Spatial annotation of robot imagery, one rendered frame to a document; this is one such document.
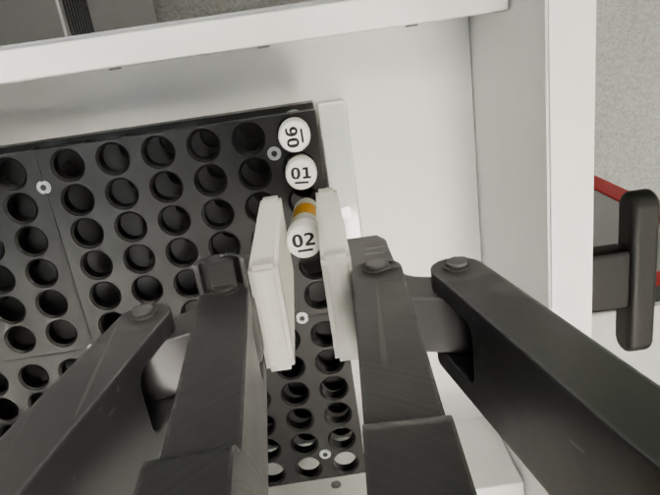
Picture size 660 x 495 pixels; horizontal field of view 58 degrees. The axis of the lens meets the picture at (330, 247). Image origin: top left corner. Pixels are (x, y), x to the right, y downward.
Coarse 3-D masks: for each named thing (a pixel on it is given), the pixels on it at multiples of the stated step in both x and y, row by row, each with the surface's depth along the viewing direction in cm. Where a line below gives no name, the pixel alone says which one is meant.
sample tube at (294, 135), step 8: (288, 120) 23; (296, 120) 22; (280, 128) 22; (288, 128) 22; (296, 128) 22; (304, 128) 22; (280, 136) 22; (288, 136) 22; (296, 136) 22; (304, 136) 22; (288, 144) 22; (296, 144) 22; (304, 144) 22
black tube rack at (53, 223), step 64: (128, 128) 26; (192, 128) 23; (256, 128) 27; (0, 192) 24; (64, 192) 24; (128, 192) 27; (192, 192) 24; (256, 192) 24; (0, 256) 25; (64, 256) 25; (128, 256) 25; (192, 256) 29; (0, 320) 25; (64, 320) 26; (0, 384) 30; (320, 448) 29
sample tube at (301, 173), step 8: (288, 160) 25; (296, 160) 23; (304, 160) 23; (312, 160) 24; (288, 168) 23; (296, 168) 23; (304, 168) 23; (312, 168) 23; (288, 176) 23; (296, 176) 23; (304, 176) 23; (312, 176) 23; (296, 184) 23; (304, 184) 23; (312, 184) 23
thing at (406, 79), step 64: (320, 0) 24; (384, 0) 23; (448, 0) 23; (0, 64) 23; (64, 64) 23; (128, 64) 23; (192, 64) 29; (256, 64) 29; (320, 64) 29; (384, 64) 29; (448, 64) 29; (0, 128) 29; (64, 128) 29; (384, 128) 30; (448, 128) 30; (384, 192) 31; (448, 192) 31; (448, 256) 33; (448, 384) 35
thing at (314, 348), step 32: (320, 160) 24; (288, 192) 24; (288, 224) 25; (320, 320) 26; (320, 352) 27; (320, 384) 27; (352, 384) 27; (320, 416) 28; (352, 416) 28; (352, 448) 29
